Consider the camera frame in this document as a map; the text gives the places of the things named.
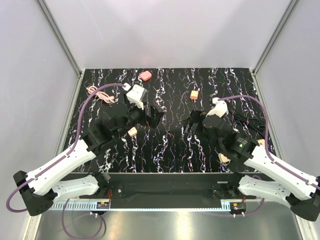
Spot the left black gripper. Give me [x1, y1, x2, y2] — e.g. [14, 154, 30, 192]
[115, 92, 164, 139]

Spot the pink cube socket adapter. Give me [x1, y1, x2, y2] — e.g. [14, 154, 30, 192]
[139, 70, 152, 81]

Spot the white red power strip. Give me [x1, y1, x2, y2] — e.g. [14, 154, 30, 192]
[218, 139, 265, 164]

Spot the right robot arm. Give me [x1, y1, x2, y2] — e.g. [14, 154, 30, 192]
[183, 110, 320, 222]

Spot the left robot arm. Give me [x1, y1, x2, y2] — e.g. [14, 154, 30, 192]
[13, 103, 164, 216]

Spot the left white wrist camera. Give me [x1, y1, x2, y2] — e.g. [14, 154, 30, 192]
[126, 84, 147, 110]

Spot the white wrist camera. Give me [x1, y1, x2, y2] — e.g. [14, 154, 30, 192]
[205, 97, 228, 118]
[126, 84, 147, 110]

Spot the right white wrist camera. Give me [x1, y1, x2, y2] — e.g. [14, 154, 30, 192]
[205, 97, 228, 118]

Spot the pink power strip cord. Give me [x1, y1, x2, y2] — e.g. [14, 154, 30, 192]
[85, 84, 118, 105]

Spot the black power strip cord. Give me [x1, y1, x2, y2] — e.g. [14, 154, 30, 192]
[231, 109, 267, 134]

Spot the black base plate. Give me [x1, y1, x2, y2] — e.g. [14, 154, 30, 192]
[78, 172, 257, 210]

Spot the white slotted cable duct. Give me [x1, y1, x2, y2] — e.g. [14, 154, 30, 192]
[50, 200, 231, 212]

